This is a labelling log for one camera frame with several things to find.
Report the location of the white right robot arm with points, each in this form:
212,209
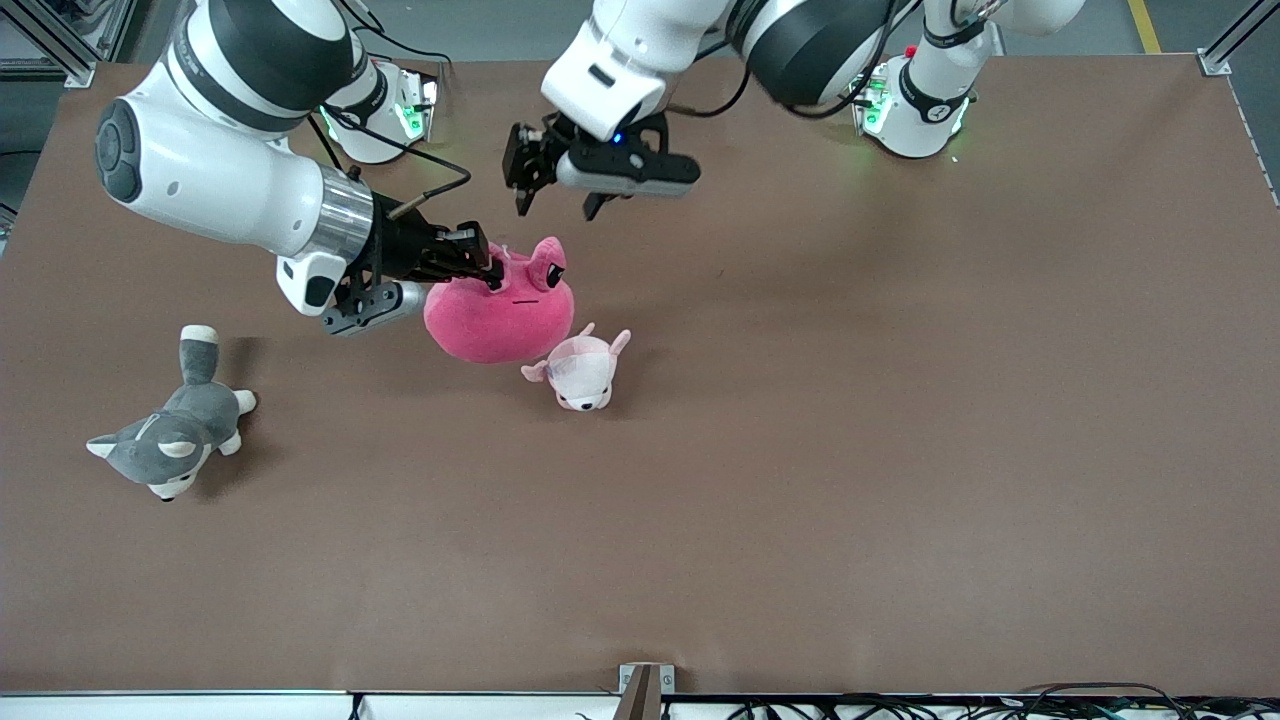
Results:
210,180

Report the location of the round hot pink plush toy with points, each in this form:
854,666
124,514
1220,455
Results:
500,320

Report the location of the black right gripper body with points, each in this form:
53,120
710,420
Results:
403,246

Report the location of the brown paper table cover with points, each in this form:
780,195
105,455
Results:
640,520

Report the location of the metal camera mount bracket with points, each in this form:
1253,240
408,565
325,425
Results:
645,690

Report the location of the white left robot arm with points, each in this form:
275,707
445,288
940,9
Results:
820,45

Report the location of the aluminium frame post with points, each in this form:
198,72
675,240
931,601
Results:
1235,40
70,45

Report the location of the white table edge rail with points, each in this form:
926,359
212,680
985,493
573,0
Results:
200,706

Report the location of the grey white husky plush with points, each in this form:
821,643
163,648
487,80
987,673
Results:
170,445

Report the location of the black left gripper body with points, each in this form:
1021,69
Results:
532,160

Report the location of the pale pink plush puppy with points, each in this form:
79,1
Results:
580,375

